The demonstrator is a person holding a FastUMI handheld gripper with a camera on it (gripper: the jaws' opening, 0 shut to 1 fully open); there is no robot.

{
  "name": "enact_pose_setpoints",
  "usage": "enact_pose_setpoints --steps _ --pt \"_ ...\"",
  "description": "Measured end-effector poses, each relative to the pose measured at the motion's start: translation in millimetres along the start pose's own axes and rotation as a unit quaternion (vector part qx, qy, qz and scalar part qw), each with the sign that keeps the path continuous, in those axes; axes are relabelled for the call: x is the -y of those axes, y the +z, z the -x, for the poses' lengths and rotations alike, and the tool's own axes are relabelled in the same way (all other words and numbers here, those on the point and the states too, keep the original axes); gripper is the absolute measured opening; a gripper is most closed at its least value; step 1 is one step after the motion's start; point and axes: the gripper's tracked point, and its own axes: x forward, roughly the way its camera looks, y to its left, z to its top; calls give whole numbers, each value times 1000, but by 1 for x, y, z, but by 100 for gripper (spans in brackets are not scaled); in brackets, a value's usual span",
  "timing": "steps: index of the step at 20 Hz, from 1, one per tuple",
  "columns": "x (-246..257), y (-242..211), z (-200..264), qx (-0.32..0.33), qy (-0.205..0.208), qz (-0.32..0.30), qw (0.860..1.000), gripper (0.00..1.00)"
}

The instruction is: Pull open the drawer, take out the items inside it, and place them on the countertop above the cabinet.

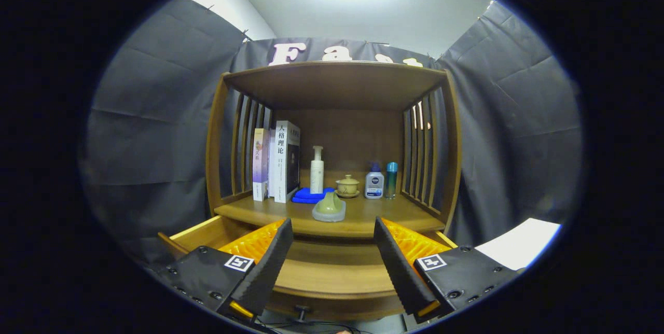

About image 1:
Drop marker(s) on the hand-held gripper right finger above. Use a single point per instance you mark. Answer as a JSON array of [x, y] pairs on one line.
[[402, 272]]

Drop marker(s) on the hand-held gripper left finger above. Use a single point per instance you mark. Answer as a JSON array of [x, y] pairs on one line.
[[270, 272]]

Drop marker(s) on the brown wooden drawer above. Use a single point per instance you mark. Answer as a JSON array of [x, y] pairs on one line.
[[332, 277]]

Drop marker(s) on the green item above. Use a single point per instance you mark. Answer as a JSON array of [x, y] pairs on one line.
[[329, 209]]

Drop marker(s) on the brown wooden countertop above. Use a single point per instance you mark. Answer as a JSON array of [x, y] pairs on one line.
[[363, 214]]

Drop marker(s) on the brown wooden cabinet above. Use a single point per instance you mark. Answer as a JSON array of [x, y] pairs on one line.
[[342, 85]]

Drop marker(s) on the blue folded cloth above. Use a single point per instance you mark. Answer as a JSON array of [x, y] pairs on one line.
[[303, 196]]

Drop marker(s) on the teal bottle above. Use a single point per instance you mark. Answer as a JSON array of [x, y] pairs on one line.
[[391, 181]]

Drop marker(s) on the white blue-capped lotion bottle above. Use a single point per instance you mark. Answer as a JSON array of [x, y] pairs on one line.
[[374, 183]]

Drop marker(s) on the yellow lidded teacup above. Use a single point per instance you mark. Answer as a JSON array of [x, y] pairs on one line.
[[347, 186]]

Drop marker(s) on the white pump bottle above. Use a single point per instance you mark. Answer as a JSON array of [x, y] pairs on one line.
[[317, 173]]

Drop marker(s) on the purple book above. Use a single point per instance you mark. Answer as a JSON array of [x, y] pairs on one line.
[[260, 163]]

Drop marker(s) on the thick white book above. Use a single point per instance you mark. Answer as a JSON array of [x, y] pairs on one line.
[[282, 163]]

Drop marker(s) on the white sheet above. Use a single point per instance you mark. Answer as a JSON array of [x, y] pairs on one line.
[[519, 243]]

